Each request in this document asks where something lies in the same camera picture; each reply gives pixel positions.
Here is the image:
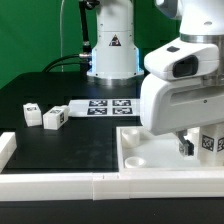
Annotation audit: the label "black cables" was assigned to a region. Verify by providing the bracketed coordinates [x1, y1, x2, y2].
[42, 0, 101, 73]

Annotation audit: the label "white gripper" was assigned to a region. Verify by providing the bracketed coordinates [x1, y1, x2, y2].
[140, 74, 224, 156]

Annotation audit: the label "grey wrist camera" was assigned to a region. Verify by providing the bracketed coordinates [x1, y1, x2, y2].
[144, 38, 219, 81]

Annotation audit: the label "white U-shaped obstacle fence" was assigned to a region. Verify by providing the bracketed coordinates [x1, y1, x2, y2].
[0, 132, 224, 201]

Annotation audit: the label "white sheet with tag markers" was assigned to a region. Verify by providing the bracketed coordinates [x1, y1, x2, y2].
[69, 99, 140, 117]

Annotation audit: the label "white square tabletop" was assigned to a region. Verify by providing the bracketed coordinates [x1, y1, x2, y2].
[116, 126, 224, 170]

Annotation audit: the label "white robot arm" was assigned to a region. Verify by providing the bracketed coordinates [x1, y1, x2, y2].
[87, 0, 224, 155]

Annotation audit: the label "white cable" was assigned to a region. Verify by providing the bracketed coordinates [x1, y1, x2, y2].
[59, 0, 66, 73]

